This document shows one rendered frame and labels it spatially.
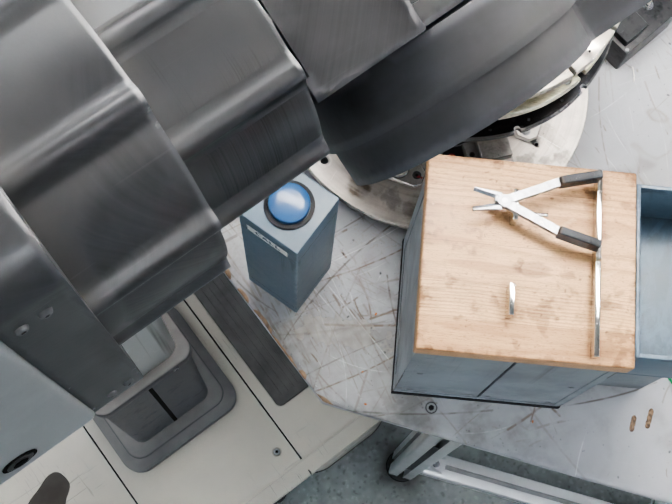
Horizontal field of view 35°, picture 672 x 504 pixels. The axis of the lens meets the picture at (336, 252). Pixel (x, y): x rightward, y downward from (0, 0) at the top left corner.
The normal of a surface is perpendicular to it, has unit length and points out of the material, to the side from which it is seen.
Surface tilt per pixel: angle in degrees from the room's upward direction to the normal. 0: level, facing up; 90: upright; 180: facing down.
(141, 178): 40
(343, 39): 23
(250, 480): 0
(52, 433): 90
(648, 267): 0
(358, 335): 0
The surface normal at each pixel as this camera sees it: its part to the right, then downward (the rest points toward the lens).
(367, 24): 0.28, 0.05
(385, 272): 0.04, -0.28
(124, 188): 0.41, 0.28
